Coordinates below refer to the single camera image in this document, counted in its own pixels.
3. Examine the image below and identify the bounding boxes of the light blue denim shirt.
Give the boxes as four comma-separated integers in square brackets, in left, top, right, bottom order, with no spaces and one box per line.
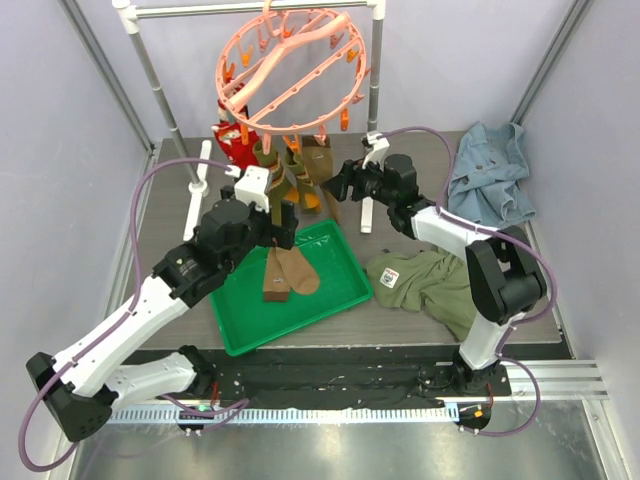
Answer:
[447,122,536,229]

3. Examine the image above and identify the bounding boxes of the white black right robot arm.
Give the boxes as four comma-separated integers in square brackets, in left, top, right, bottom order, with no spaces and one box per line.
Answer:
[323,154,547,395]

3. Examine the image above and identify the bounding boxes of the white metal clothes rack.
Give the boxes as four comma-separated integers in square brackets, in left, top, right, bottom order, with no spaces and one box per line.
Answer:
[111,0,387,236]

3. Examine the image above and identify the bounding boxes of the tan ribbed sock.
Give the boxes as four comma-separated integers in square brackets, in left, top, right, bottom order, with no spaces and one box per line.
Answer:
[262,247,320,302]
[302,135,341,225]

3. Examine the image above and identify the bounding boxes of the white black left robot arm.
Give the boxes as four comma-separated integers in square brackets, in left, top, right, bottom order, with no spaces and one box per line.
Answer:
[26,198,298,442]

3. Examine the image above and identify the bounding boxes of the pink round clip hanger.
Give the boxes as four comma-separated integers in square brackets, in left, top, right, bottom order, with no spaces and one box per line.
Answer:
[214,1,369,143]

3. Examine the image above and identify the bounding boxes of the red christmas sock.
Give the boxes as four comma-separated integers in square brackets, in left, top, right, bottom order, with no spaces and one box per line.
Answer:
[211,100,259,169]

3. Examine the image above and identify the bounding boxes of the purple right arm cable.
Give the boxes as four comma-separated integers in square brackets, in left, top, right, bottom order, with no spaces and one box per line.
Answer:
[382,125,557,437]

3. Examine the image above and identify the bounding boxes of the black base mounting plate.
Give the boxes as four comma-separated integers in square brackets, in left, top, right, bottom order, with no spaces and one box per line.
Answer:
[127,342,514,409]

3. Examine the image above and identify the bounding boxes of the olive green t-shirt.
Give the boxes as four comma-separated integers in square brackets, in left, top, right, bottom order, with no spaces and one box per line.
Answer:
[365,249,477,341]

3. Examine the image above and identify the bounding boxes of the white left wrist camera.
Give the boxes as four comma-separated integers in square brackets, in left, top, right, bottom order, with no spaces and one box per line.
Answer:
[234,165,272,213]

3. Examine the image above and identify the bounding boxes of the green plastic tray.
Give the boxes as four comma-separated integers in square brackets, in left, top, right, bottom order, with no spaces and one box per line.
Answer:
[209,220,373,357]

